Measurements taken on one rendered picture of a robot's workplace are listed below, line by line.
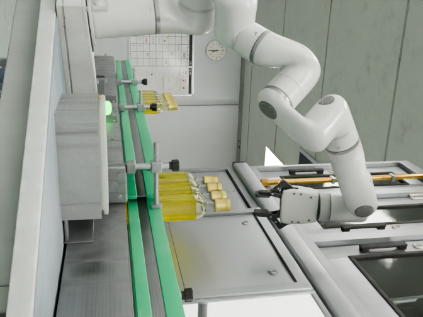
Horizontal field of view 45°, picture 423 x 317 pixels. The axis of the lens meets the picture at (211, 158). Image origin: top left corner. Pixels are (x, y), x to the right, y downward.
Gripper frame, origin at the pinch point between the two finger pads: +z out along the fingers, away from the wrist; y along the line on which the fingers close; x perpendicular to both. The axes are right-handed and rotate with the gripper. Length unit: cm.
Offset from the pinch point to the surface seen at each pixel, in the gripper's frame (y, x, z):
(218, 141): -157, -602, 41
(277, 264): -12.7, 10.5, -4.6
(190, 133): -144, -591, 82
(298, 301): -12.7, 27.2, -8.6
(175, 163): 15.7, 15.9, 21.9
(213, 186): 1.5, -7.1, 13.9
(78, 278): 5, 52, 34
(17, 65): 40, 33, 51
